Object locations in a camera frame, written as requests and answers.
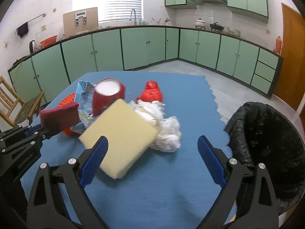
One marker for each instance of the cream crumpled tissue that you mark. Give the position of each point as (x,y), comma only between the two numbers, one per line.
(147,111)

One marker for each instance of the red thermos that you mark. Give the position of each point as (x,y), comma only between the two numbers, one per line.
(278,44)

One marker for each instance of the white crumpled tissue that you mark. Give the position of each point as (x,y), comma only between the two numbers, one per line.
(169,136)

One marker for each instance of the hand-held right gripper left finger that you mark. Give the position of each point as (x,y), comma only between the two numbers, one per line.
(95,157)

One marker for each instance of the orange ridged plastic item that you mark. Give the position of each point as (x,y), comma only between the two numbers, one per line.
(68,99)

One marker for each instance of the brown cardboard box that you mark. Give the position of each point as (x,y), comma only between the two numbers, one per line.
(71,27)

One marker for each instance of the yellow sponge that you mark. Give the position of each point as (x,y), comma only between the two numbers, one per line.
(119,133)

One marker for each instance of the white cooking pot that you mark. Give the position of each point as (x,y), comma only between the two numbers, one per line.
(200,23)

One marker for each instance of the bin with black bag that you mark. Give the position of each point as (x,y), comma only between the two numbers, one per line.
(266,136)

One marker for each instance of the dark red scouring pad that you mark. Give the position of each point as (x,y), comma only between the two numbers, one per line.
(60,113)

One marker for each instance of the steel kettle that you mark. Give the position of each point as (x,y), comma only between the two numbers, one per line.
(33,46)

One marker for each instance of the range hood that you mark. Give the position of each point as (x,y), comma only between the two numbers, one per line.
(206,0)

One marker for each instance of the green base kitchen cabinets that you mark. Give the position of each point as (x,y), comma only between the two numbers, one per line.
(143,45)

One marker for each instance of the black wok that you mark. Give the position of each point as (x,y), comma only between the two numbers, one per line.
(216,26)

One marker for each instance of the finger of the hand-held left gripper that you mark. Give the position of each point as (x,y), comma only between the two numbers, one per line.
(51,130)
(31,130)

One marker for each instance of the metal towel rail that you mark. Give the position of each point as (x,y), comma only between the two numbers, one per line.
(35,18)

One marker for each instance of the dark purple towel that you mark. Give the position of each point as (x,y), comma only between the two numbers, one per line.
(23,29)

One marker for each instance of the red plastic bag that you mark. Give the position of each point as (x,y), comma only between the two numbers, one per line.
(151,93)

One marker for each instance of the red plastic basin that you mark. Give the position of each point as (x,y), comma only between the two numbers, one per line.
(48,41)

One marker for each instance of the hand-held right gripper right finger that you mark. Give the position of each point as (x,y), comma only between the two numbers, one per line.
(212,157)

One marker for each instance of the wooden chair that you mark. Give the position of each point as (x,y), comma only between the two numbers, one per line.
(26,106)

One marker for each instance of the brown wooden door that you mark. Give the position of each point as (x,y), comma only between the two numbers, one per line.
(292,52)

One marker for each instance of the light blue drink carton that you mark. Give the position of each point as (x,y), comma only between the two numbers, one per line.
(83,95)

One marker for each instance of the yellow wall socket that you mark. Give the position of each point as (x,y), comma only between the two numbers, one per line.
(43,27)

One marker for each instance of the blue tablecloth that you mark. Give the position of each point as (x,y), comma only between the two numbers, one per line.
(162,190)

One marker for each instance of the red paper cup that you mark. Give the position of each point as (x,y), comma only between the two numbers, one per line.
(104,100)

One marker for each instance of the utensil holder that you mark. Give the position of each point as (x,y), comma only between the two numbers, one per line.
(157,22)

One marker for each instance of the metal kitchen faucet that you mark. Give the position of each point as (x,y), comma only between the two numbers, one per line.
(134,13)

